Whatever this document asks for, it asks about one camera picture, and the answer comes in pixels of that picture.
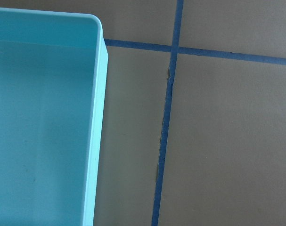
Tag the light blue plastic bin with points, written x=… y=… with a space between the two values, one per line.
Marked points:
x=53 y=68

